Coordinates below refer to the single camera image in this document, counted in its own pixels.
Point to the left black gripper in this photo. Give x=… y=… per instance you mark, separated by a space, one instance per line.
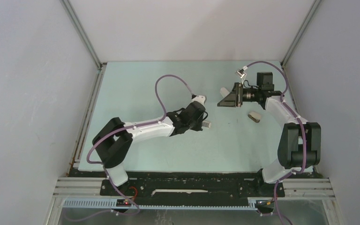
x=198 y=127

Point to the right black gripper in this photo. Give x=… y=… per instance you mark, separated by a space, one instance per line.
x=233 y=99

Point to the staple box tray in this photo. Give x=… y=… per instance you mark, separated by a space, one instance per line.
x=207 y=124

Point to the left aluminium frame post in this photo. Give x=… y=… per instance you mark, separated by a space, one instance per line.
x=68 y=7

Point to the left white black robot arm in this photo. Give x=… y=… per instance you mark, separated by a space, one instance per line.
x=114 y=140

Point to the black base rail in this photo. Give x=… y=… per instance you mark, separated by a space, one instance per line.
x=198 y=189

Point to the beige brown mini stapler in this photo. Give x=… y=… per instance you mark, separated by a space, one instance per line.
x=255 y=117

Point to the aluminium frame post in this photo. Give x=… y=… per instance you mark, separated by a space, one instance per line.
x=68 y=7
x=301 y=31

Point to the right aluminium frame post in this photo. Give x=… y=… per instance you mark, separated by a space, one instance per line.
x=301 y=31

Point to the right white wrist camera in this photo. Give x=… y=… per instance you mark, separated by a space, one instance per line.
x=241 y=73

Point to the long white stapler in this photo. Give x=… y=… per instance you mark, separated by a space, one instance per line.
x=224 y=92

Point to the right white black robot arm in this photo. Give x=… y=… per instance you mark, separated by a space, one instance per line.
x=300 y=142

